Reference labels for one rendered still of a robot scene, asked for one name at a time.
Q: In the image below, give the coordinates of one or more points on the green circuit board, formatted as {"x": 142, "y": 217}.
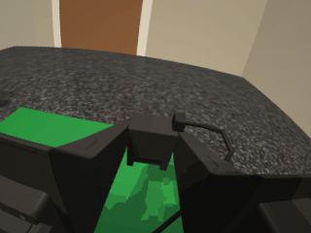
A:
{"x": 142, "y": 196}

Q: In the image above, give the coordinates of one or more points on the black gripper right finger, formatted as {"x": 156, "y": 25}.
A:
{"x": 215, "y": 197}

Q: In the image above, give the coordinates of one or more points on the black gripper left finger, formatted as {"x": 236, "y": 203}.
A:
{"x": 77, "y": 176}

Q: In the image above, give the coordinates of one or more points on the black cable with plug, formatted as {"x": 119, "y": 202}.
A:
{"x": 151, "y": 140}

